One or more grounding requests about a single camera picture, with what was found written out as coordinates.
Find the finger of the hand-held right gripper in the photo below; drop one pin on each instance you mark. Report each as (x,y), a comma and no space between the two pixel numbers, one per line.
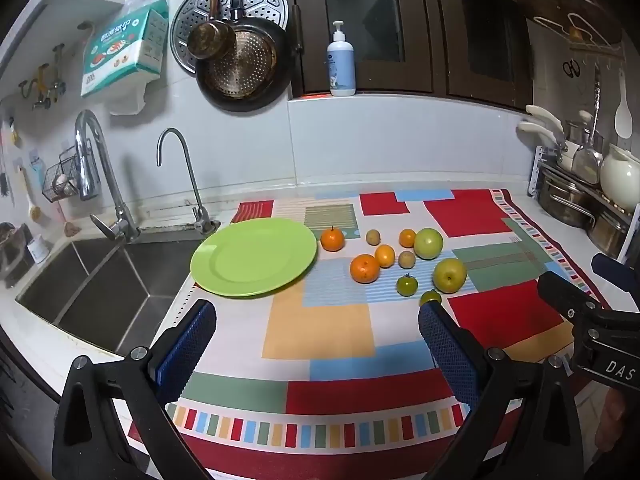
(565,292)
(617,270)

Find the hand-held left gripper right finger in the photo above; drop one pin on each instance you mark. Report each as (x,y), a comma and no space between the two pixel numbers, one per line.
(450,355)

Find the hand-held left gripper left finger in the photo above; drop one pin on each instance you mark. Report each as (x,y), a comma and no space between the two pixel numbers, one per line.
(187,345)

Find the green tangerine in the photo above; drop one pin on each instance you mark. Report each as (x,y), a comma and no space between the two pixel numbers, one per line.
(407,286)
(430,297)

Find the brown kiwi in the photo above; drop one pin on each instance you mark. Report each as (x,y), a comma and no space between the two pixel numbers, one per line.
(406,260)
(372,237)

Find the green plate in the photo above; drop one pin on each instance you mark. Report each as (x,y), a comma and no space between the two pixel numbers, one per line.
(252,257)

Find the pale green apple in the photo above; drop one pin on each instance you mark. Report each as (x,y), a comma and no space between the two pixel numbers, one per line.
(428,243)

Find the small orange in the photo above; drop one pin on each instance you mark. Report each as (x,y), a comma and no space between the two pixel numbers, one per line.
(385,255)
(407,238)

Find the large orange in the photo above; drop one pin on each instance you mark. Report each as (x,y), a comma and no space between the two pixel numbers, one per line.
(365,269)

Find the orange with stem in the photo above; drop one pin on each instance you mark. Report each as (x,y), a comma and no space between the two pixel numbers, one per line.
(332,240)

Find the steel pot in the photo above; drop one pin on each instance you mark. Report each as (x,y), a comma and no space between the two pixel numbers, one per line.
(562,200)
(607,232)

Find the white ceramic jug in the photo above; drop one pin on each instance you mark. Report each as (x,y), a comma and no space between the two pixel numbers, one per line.
(620,177)

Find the steel kitchen sink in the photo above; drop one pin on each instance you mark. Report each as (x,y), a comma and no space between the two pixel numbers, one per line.
(105,290)

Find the colourful patchwork mat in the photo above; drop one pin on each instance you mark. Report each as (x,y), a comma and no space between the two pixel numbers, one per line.
(325,330)

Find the white rice spoon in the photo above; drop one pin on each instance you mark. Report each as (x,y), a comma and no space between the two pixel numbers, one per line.
(623,115)

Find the thin gooseneck faucet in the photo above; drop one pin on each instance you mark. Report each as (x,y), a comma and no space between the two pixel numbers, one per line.
(192,180)

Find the dark pot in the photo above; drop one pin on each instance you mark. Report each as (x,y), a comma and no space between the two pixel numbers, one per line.
(12,250)

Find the large chrome faucet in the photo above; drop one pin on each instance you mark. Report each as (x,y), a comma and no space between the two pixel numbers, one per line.
(97,160)

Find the black scissors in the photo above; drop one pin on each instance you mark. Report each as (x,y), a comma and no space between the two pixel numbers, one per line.
(571,68)

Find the black frying pan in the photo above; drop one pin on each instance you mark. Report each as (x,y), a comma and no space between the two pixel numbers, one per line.
(250,75)

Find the teal tissue pack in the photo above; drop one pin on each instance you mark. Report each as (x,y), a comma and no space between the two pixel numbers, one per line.
(122,50)

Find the white pump soap bottle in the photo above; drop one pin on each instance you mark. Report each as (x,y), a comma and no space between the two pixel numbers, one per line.
(341,67)

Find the small brass pan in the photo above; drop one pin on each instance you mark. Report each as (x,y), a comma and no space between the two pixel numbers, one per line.
(210,37)

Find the perforated steel steamer plate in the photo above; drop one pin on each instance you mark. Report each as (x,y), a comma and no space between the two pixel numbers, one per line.
(265,2)

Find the dark wooden window frame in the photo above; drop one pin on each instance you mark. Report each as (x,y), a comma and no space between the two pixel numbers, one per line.
(435,60)

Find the yellow wall hooks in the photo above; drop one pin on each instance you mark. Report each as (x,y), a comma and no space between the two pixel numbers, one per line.
(42,82)

